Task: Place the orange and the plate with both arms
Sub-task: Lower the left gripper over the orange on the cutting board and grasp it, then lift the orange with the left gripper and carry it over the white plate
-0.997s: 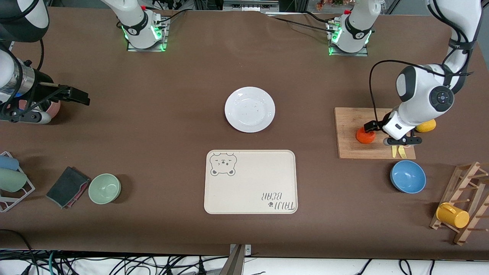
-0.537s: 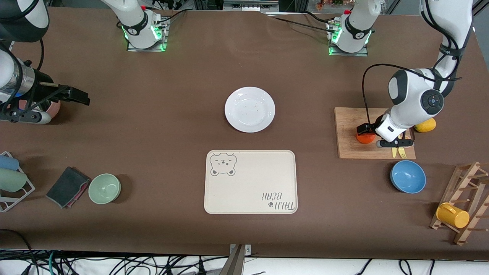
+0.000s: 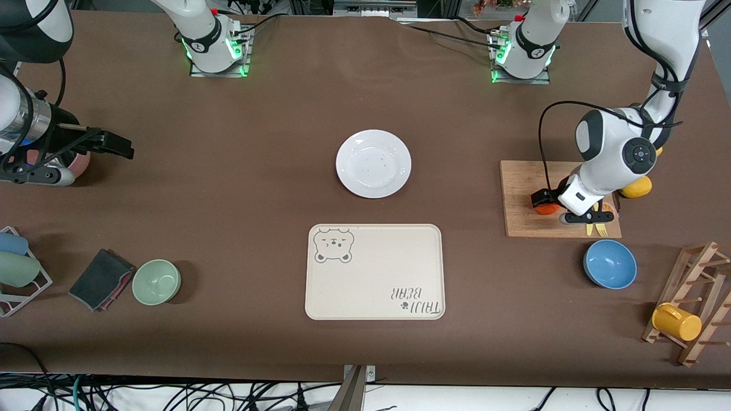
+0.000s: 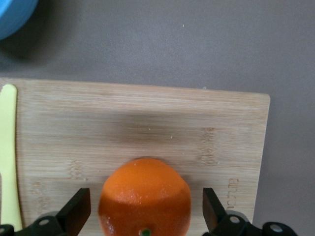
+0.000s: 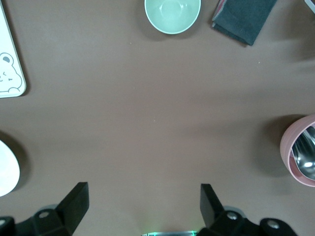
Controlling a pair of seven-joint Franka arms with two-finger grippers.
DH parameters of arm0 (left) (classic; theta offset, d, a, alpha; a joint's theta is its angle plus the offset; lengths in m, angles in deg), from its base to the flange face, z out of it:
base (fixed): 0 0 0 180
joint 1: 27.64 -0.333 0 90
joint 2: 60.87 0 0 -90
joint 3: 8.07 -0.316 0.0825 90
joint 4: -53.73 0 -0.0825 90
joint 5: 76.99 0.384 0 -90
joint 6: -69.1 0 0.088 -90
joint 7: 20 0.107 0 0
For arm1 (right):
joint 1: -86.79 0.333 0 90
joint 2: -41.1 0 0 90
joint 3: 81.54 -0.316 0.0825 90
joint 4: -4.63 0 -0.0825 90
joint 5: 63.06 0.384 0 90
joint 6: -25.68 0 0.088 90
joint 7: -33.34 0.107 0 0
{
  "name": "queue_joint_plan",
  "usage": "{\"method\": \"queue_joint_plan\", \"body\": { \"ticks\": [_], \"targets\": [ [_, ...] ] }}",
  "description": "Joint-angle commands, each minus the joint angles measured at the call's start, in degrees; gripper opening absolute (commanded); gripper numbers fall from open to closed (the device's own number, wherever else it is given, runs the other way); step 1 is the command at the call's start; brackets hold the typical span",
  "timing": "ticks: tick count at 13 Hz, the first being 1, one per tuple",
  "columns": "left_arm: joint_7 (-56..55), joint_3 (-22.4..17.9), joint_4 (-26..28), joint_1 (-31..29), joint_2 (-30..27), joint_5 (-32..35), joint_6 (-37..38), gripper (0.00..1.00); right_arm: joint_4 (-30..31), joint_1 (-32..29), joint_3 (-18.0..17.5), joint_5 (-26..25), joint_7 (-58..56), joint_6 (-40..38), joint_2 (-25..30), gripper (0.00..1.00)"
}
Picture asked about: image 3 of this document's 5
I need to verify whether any white round plate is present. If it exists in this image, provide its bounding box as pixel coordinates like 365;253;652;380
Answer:
335;130;412;199

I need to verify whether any pink ribbed bowl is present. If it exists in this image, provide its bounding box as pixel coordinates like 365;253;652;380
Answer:
67;150;91;179

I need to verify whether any wooden cutting board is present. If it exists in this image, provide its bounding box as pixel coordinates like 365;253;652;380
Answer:
500;160;622;239

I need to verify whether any blue bowl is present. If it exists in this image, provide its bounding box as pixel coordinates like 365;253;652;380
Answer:
583;239;638;290

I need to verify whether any blue cup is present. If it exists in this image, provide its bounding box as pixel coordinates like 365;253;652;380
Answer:
0;232;29;256

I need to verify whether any dark grey folded cloth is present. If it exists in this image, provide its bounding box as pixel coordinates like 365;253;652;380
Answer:
69;248;136;312

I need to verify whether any pale green bowl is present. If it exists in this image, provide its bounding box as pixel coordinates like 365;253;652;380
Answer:
132;259;182;306

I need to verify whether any pale green cup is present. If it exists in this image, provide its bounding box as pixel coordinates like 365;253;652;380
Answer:
0;252;42;288

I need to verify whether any wooden mug rack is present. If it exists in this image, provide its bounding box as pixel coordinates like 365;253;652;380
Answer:
642;241;731;367

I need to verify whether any yellow mug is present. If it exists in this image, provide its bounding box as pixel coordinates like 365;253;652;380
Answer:
652;303;702;342

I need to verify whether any cream bear print tray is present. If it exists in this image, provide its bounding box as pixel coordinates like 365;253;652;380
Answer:
304;223;446;321

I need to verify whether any aluminium corner profile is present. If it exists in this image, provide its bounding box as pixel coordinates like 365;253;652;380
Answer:
701;0;731;35

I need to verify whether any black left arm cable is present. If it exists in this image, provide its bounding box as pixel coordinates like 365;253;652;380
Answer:
539;0;702;198

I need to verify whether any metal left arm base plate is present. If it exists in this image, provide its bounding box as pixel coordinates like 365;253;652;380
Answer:
490;29;552;85

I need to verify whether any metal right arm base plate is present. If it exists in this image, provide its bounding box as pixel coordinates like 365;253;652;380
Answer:
188;23;253;78

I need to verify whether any white wire cup rack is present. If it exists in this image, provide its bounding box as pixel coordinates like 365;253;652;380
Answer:
0;226;53;318

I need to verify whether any black left base cable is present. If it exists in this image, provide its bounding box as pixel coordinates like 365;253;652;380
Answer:
394;17;506;52

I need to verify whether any black base cable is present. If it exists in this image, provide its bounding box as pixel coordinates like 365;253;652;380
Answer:
231;13;289;38
394;17;506;52

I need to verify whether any black right base cable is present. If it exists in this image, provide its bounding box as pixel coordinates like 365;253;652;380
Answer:
231;13;289;38

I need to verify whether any black floor cable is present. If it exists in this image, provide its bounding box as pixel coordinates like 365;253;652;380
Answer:
0;342;58;411

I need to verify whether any aluminium frame beam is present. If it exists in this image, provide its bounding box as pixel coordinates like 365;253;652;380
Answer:
333;0;419;19

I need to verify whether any metal table bracket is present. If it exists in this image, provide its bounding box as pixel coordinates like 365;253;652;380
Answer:
328;364;377;411

